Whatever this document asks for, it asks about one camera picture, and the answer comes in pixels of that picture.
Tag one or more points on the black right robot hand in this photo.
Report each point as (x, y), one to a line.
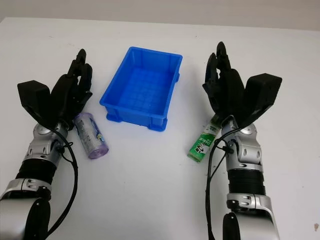
(226, 92)

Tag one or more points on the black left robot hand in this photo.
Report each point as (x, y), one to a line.
(67, 95)

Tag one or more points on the purple garbage bag roll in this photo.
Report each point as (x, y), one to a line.
(90, 136)

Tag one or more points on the green toothpaste box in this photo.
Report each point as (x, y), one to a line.
(202, 143)

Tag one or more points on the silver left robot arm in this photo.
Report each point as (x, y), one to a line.
(32, 160)

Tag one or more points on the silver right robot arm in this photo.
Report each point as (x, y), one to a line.
(250, 180)

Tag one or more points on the blue plastic tray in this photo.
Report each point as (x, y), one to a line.
(140, 90)

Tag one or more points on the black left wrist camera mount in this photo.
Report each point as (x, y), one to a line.
(33, 97)

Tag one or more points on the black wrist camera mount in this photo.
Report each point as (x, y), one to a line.
(33, 97)
(263, 92)

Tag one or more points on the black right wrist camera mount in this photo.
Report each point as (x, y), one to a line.
(263, 92)

